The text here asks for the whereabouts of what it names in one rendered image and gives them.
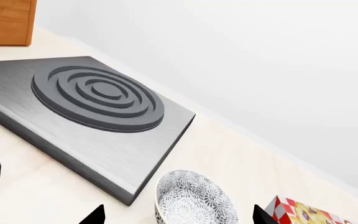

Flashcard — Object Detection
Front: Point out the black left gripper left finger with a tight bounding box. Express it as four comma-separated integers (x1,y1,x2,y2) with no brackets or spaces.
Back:
78,204,106,224

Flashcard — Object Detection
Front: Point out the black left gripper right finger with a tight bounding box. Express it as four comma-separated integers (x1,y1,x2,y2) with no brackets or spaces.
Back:
253,203,273,224

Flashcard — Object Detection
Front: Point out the white floral patterned bowl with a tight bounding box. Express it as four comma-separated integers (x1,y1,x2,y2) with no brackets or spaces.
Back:
154,169,239,224

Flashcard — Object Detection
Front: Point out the red checkered cookie box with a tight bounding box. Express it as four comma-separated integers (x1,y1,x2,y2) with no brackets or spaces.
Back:
264,195,354,224

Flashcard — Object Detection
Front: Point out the silver flat stove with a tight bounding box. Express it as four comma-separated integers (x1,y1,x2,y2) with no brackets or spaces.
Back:
0,55,197,207

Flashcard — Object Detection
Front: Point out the dark grey ringed burner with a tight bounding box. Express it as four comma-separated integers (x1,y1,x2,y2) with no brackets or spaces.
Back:
30,65,165,134

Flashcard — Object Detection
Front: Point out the wooden cabinet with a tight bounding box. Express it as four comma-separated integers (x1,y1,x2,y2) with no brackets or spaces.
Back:
0,0,38,47

